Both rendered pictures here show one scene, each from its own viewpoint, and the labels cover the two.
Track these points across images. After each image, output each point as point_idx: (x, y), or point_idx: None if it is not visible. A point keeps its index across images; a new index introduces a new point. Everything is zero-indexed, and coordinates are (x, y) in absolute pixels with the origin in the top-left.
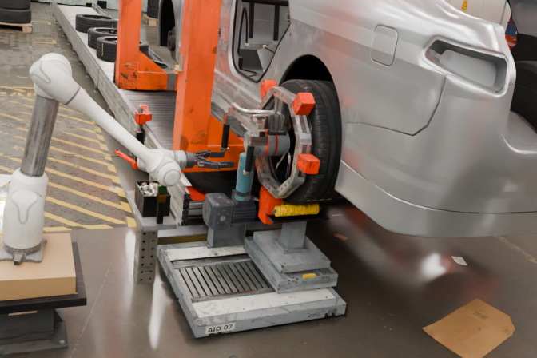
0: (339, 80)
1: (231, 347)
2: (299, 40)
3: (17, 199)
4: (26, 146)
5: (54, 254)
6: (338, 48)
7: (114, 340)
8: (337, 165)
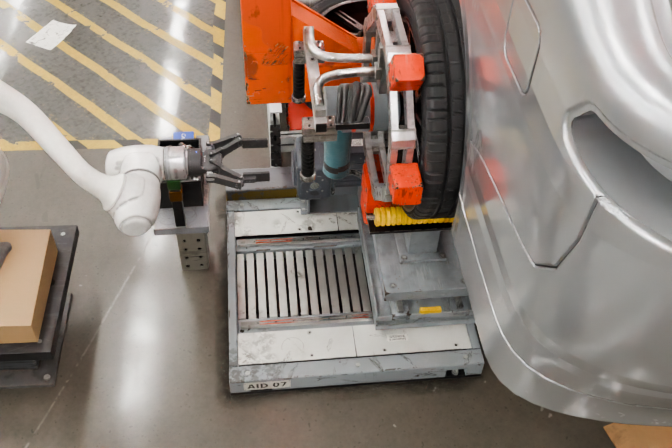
0: (468, 46)
1: (278, 417)
2: None
3: None
4: None
5: (15, 276)
6: None
7: (119, 379)
8: None
